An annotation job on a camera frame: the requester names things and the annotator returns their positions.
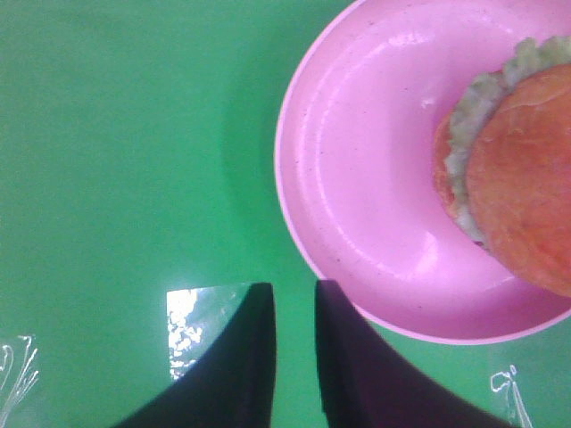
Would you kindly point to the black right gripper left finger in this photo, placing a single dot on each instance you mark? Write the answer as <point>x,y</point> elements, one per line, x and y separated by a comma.
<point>232,384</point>

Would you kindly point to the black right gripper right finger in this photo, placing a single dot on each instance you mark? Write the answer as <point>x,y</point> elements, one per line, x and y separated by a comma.
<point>364,382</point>

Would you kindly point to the pink plastic plate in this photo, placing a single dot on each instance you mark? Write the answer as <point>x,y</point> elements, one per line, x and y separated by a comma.
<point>354,166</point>

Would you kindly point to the burger with lettuce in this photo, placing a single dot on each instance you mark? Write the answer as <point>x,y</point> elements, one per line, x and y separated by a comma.
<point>502,163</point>

